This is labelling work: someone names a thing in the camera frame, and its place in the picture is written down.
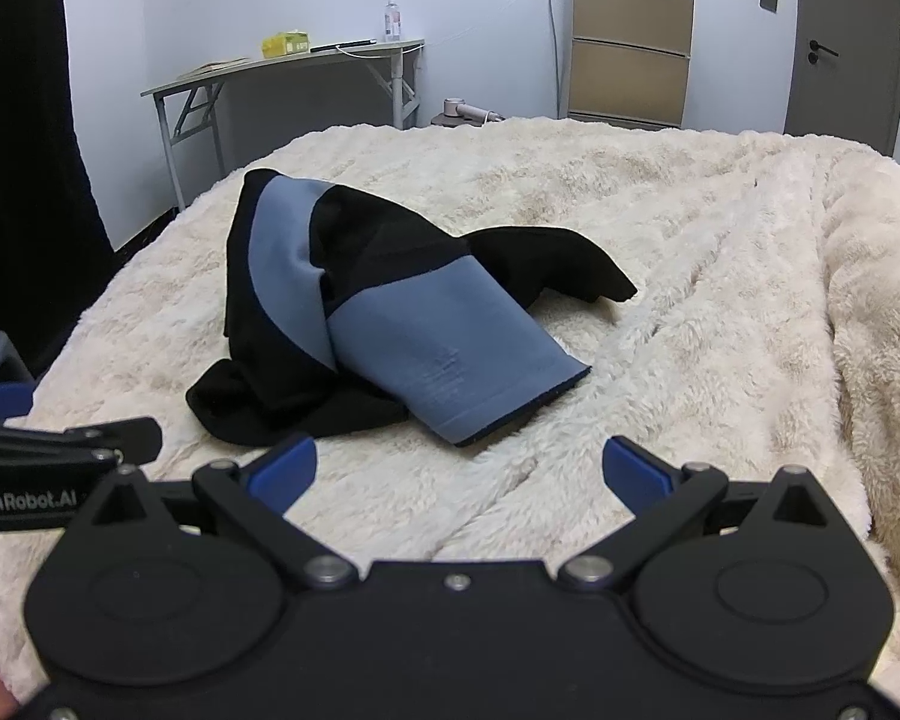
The grey low cupboard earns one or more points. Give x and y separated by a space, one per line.
855 90

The flat black device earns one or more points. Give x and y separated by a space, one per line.
345 46

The gold refrigerator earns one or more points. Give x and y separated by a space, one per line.
630 15

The pink hair dryer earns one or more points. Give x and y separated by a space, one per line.
457 109

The grey folding table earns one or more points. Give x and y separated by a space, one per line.
307 105

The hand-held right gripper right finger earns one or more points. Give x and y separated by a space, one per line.
634 469

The beige papers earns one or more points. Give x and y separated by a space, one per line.
214 69

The cream fluffy blanket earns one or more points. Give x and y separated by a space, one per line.
682 240

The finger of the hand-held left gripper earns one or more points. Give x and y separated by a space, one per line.
0 403
67 439

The black curtain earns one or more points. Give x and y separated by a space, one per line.
15 127

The black and blue garment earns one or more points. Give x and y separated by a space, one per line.
390 337

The clear plastic bottle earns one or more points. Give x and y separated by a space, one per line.
392 22

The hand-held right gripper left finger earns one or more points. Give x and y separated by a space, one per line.
292 465

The yellow tissue box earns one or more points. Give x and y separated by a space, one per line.
285 43

